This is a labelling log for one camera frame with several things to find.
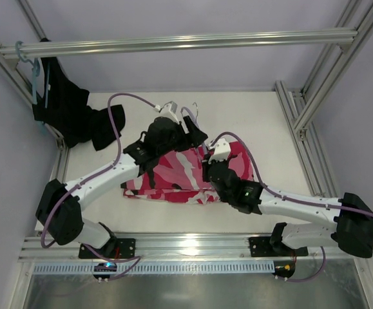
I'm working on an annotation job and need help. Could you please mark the aluminium hanging rail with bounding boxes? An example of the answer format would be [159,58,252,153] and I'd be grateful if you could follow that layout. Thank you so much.
[3,28,358,58]

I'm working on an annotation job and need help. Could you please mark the lilac clothes hanger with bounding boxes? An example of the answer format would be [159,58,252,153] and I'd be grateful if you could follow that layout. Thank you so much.
[180,102,208,155]

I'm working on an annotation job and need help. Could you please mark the aluminium right frame rail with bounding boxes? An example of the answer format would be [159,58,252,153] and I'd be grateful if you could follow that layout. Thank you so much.
[274,1,373,197]

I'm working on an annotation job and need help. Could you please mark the aluminium left frame post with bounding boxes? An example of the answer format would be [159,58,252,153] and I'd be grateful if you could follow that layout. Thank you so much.
[0,41,70,181]

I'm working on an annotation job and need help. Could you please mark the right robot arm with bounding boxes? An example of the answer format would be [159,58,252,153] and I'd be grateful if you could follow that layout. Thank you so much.
[202,138,373,258]

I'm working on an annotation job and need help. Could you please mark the slotted grey cable duct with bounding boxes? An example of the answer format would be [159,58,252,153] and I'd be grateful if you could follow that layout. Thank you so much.
[32,260,275,276]

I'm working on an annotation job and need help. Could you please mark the black garment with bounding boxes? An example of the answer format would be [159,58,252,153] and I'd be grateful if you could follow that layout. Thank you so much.
[32,57,116,151]

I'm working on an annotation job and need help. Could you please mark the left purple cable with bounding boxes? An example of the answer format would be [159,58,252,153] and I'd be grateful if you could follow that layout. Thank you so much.
[40,93,161,281]

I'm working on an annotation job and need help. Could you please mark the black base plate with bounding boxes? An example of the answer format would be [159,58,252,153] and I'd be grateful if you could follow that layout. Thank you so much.
[78,238,136,259]
[248,236,309,258]

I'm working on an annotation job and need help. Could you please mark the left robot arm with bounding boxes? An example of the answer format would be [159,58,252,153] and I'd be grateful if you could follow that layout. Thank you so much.
[35,102,207,259]

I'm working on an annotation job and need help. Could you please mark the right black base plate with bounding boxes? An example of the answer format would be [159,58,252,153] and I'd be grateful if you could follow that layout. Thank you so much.
[248,236,309,258]

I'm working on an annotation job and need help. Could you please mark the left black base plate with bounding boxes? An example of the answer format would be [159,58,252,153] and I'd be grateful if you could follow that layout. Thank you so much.
[78,238,136,259]

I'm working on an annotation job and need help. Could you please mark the light blue clothes hanger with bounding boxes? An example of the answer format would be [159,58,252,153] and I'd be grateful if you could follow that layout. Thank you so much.
[15,41,48,111]

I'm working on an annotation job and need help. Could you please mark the pink camouflage trousers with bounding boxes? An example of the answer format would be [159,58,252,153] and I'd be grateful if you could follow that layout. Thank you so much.
[120,140,256,206]

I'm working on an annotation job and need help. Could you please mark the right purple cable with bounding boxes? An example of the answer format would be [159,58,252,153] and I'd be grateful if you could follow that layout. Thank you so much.
[208,131,373,283]

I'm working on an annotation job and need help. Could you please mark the purple cable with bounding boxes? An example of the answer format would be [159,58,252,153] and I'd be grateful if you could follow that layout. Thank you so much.
[208,131,373,283]
[40,93,161,281]

